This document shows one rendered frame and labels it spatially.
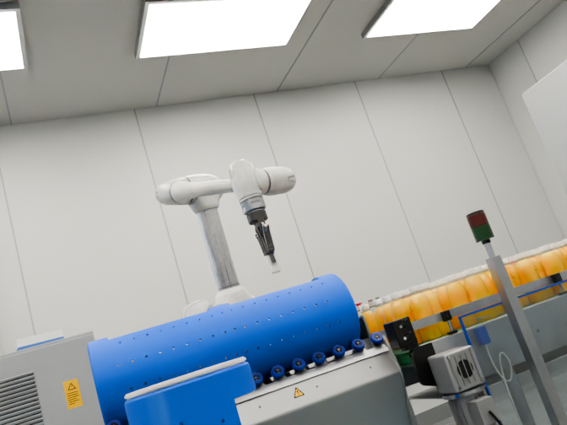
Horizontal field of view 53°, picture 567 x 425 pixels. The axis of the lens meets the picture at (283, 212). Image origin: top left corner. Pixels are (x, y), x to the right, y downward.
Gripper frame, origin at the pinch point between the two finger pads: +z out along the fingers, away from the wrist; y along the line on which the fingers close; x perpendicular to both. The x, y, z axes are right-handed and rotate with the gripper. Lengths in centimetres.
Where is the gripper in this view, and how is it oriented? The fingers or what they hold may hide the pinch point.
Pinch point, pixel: (273, 263)
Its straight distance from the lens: 208.6
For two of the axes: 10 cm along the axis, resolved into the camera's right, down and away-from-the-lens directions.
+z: 3.3, 9.2, -2.3
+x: 9.1, -2.5, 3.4
